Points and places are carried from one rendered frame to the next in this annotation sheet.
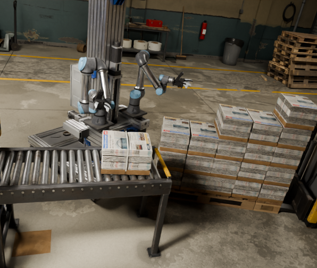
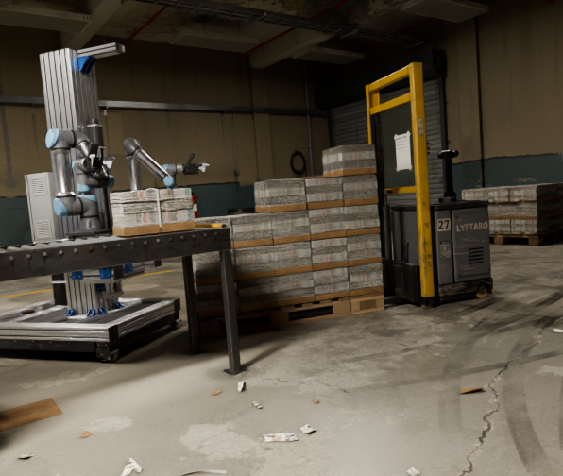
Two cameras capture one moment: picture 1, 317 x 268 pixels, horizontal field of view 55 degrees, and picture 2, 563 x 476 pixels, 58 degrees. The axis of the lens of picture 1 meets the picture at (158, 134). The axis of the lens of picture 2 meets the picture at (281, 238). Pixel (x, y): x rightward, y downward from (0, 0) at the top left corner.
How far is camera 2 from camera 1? 150 cm
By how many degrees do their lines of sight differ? 27
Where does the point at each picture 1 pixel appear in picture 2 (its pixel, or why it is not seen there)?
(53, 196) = (62, 263)
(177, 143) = not seen: hidden behind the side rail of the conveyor
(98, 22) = (61, 95)
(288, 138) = (352, 190)
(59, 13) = not seen: outside the picture
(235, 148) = (296, 222)
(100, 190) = (131, 247)
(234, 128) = (284, 193)
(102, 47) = (75, 126)
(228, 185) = (305, 282)
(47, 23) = not seen: outside the picture
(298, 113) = (351, 154)
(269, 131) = (328, 186)
